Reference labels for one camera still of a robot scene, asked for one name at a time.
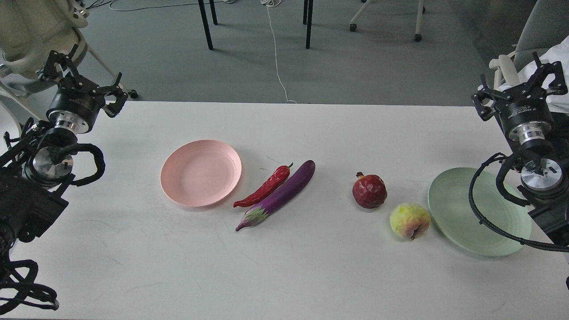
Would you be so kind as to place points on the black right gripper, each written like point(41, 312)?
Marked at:
point(526, 113)

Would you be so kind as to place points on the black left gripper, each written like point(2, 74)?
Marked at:
point(71, 109)

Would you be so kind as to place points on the yellow green apple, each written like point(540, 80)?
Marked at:
point(409, 220)

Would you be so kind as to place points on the red pomegranate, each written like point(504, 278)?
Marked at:
point(369, 191)

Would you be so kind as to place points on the red chili pepper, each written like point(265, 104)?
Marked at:
point(277, 178)

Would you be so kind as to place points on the purple eggplant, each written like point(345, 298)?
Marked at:
point(281, 196)

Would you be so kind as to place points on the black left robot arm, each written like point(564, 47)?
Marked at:
point(47, 158)

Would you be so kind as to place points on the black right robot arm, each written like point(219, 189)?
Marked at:
point(536, 173)

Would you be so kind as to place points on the grey office chair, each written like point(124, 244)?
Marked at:
point(546, 34)

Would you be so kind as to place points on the beige office chair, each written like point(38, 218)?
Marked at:
point(30, 30)

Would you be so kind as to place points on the light green plate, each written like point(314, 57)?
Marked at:
point(451, 211)

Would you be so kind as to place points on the pink plastic plate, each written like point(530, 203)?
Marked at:
point(201, 173)

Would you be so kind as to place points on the black table legs left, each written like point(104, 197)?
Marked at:
point(205, 20)

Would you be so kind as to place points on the black table legs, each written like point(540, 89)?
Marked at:
point(307, 21)
point(205, 20)

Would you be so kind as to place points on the black table legs right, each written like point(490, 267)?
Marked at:
point(307, 21)

